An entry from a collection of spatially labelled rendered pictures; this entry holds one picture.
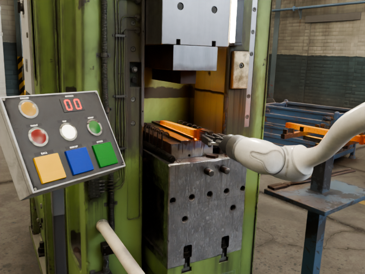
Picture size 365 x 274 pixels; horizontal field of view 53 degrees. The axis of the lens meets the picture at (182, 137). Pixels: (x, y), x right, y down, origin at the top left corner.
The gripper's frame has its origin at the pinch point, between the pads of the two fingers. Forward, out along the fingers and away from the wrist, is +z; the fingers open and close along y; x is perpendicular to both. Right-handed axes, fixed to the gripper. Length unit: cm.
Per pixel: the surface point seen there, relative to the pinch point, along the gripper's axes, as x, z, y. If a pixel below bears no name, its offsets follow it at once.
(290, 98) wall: -70, 609, 644
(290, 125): 1.0, 1.2, 47.2
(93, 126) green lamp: 7.4, -6.5, -46.3
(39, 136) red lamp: 7, -15, -64
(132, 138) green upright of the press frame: -3.6, 19.7, -23.3
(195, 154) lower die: -9.0, 5.3, -0.9
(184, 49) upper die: 33.2, 5.5, -7.3
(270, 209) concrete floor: -102, 114, 145
